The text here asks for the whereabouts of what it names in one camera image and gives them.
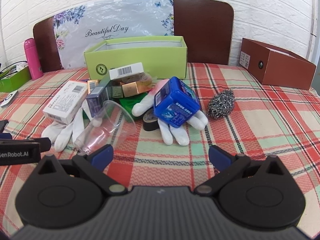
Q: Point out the clear plastic cup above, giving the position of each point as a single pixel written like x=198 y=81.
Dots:
x=110 y=120

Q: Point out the white glove pink cuff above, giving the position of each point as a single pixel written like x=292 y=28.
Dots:
x=62 y=133
x=142 y=106

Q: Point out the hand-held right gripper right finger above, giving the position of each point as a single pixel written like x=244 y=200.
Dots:
x=220 y=158

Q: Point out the pink thermos bottle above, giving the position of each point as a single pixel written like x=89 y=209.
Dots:
x=32 y=57

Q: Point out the white barcode box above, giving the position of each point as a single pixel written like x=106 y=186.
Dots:
x=127 y=71

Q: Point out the floral plastic bedding package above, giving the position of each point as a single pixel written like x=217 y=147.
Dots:
x=112 y=17

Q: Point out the black tape roll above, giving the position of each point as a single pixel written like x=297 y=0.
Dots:
x=149 y=124

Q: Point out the purple carton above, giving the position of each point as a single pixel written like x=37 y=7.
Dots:
x=96 y=102

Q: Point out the steel wool scrubber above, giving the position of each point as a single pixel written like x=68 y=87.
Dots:
x=221 y=103

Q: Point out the brown cardboard shoe box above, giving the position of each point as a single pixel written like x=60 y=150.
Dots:
x=282 y=72

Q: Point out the brown wooden headboard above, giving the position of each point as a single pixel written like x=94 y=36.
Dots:
x=202 y=30

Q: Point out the dark green carton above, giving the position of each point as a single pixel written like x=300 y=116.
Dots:
x=116 y=92

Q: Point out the green plastic item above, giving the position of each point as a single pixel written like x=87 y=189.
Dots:
x=127 y=106

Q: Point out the plaid bed sheet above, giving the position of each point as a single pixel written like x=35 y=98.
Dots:
x=250 y=130

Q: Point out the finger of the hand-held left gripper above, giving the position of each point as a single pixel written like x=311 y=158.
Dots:
x=45 y=144
x=4 y=126

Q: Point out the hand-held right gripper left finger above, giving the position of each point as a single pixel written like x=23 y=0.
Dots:
x=102 y=156

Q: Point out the blue printed packet box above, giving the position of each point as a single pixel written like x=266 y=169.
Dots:
x=175 y=105

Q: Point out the gold carton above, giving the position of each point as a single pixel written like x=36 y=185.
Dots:
x=132 y=88

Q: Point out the small green open box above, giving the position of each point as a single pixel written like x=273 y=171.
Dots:
x=15 y=81

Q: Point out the white flat device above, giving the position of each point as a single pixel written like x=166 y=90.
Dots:
x=8 y=99

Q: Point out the white medicine box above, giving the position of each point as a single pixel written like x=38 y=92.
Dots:
x=65 y=102

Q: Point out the light green cardboard box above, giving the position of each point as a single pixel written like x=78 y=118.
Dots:
x=150 y=62

